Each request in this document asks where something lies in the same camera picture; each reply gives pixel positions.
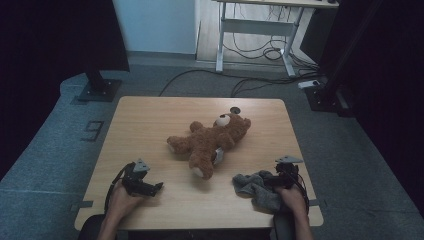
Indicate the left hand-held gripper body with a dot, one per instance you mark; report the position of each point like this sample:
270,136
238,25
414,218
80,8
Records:
135,180

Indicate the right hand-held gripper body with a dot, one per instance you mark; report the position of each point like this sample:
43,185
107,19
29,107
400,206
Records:
287,175

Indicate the grey terry cloth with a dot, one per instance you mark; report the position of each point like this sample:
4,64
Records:
256,193

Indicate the brown teddy bear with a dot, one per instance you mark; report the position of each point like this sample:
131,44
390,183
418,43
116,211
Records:
206,143

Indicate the person's right hand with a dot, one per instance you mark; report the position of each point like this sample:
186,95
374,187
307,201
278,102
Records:
293,200

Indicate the person's left hand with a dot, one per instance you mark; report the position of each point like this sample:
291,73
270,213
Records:
121,203

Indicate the grey tape strip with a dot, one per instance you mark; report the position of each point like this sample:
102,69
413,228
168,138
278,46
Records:
81,205
318,202

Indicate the dark tape floor mark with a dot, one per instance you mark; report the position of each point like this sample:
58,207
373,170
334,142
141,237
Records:
95,128

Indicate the black slanted stand with base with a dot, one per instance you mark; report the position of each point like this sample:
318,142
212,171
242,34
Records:
328,96

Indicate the white power strip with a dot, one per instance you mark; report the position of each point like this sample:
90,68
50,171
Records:
308,84

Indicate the black stand base left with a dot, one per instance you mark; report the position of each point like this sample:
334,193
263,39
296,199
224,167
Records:
100,90

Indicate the black curtain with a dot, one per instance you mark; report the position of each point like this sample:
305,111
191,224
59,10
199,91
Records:
50,50
393,83

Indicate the white desk frame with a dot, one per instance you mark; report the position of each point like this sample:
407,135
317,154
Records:
256,26

